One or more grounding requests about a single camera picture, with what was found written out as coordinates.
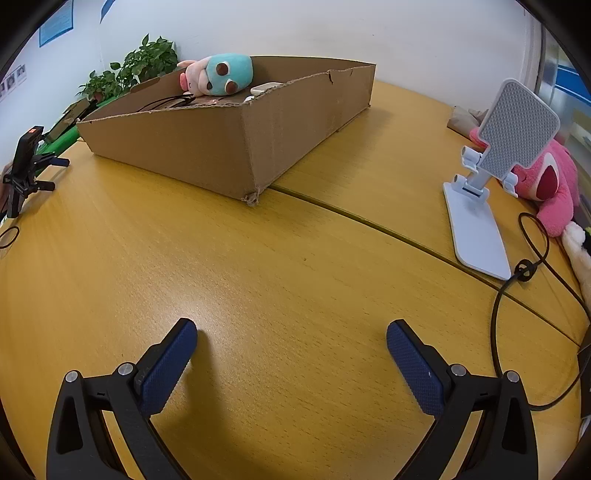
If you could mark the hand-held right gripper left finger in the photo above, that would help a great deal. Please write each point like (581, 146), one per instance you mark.
(168, 364)

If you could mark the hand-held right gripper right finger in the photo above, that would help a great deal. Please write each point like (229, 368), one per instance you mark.
(415, 364)

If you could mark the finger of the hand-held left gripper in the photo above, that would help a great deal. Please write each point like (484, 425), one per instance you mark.
(44, 185)
(55, 161)

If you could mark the brown cardboard box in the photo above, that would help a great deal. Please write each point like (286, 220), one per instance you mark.
(198, 143)

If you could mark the blue and pink plush toy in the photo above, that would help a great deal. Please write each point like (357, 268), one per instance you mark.
(228, 74)

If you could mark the green plastic stand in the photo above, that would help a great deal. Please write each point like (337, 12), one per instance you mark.
(62, 143)

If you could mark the large green potted plant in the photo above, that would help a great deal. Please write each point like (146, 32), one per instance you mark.
(147, 60)

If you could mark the cream plush toy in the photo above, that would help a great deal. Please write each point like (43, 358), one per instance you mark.
(577, 258)

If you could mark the white case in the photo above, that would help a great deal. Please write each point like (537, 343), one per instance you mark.
(268, 87)

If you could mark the pink plush bear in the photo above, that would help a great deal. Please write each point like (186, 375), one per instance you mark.
(551, 184)

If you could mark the grey cloth bag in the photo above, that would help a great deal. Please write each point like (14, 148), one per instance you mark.
(466, 121)

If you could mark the white folding phone stand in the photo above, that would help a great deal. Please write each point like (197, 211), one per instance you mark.
(517, 129)

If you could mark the blue wall poster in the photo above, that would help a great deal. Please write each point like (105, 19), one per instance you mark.
(56, 23)

